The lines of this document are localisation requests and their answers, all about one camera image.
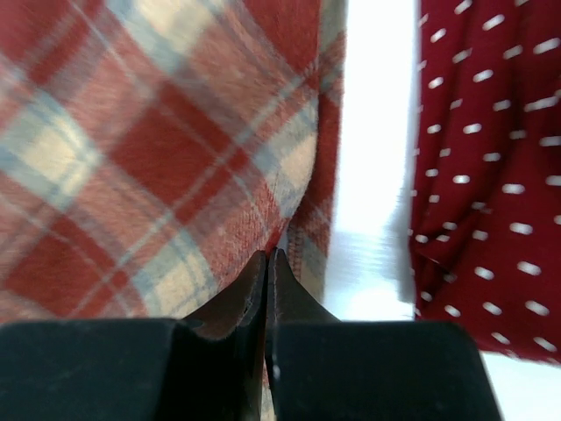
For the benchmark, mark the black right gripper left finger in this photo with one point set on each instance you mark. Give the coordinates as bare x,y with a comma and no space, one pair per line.
205,366

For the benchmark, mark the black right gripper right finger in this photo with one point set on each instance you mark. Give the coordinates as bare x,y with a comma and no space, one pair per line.
322,368

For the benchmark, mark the red polka dot skirt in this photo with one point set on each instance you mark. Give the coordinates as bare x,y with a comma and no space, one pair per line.
484,235

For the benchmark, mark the red patterned skirt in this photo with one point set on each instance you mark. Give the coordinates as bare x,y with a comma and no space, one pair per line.
149,148

